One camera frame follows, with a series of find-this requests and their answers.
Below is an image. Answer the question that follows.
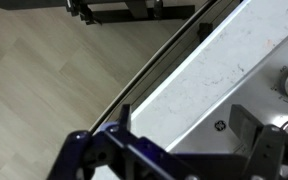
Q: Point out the steel oven door handle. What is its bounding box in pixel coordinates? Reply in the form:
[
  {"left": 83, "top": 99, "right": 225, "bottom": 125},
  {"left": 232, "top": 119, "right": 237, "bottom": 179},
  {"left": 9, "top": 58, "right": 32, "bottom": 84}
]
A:
[{"left": 88, "top": 0, "right": 218, "bottom": 133}]

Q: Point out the black tripod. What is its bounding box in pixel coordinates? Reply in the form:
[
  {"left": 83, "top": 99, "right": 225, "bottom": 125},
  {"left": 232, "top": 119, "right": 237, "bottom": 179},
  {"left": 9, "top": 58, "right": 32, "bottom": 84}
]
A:
[{"left": 0, "top": 0, "right": 197, "bottom": 26}]

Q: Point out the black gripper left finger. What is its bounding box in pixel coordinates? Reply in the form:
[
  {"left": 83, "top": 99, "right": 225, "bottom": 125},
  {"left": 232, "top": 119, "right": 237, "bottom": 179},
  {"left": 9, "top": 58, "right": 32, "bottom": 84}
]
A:
[{"left": 46, "top": 103, "right": 198, "bottom": 180}]

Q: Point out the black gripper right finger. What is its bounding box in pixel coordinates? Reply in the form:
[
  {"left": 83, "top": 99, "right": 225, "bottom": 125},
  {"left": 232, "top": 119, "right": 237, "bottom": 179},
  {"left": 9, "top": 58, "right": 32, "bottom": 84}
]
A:
[{"left": 228, "top": 103, "right": 288, "bottom": 180}]

